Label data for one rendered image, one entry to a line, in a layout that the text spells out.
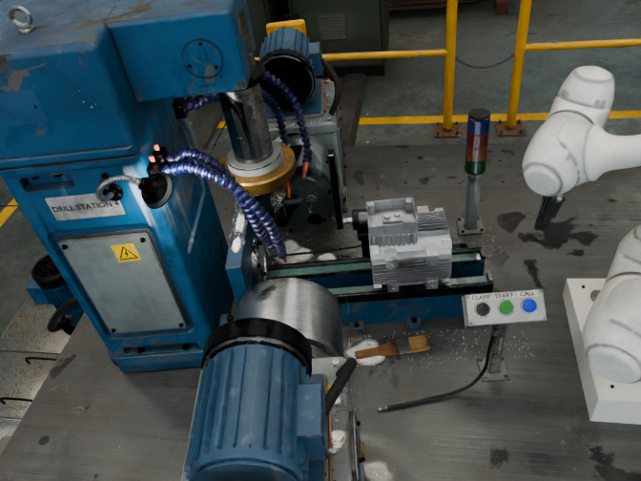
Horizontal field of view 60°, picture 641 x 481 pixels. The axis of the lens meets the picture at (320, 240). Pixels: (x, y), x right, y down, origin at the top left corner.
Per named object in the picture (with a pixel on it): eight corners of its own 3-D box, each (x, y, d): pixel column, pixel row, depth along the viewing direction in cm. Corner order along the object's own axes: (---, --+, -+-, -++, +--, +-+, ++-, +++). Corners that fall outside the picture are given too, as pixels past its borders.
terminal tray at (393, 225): (370, 249, 140) (368, 227, 135) (367, 221, 148) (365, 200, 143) (418, 244, 139) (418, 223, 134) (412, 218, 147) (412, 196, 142)
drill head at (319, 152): (258, 256, 167) (240, 189, 150) (268, 175, 197) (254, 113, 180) (341, 248, 165) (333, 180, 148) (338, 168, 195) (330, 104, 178)
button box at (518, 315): (465, 326, 128) (468, 326, 122) (461, 296, 129) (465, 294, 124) (541, 321, 126) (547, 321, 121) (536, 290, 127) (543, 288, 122)
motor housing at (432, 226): (374, 302, 147) (370, 250, 135) (369, 252, 161) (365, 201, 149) (451, 296, 146) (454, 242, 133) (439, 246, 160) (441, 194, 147)
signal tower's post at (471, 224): (460, 236, 179) (467, 122, 151) (455, 219, 185) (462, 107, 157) (485, 233, 179) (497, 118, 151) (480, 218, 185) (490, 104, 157)
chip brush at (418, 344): (357, 364, 148) (356, 362, 147) (353, 348, 152) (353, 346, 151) (432, 349, 148) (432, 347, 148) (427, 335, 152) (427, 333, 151)
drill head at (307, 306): (234, 474, 118) (203, 411, 101) (249, 335, 145) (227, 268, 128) (352, 467, 116) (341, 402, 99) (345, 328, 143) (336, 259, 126)
